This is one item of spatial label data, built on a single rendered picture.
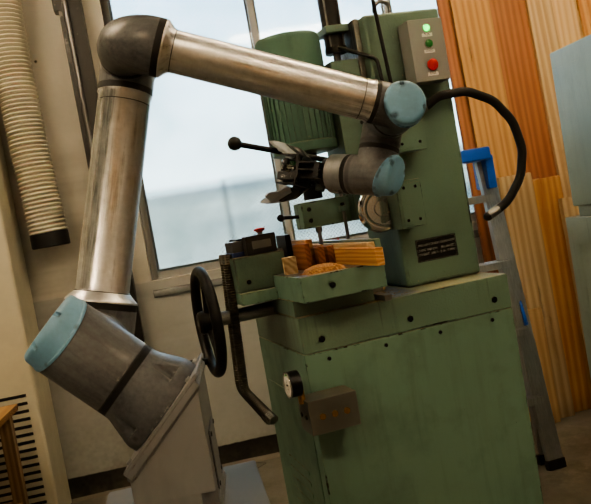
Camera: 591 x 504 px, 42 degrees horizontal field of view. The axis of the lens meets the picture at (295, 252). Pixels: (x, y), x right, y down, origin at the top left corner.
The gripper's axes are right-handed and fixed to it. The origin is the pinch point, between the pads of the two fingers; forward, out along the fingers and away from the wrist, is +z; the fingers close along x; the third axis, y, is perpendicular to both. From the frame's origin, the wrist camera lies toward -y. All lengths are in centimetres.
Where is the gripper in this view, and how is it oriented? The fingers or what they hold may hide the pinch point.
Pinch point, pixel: (265, 172)
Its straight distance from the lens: 191.4
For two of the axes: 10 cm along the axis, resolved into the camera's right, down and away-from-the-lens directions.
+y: -5.4, -1.0, -8.4
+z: -8.3, -0.9, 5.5
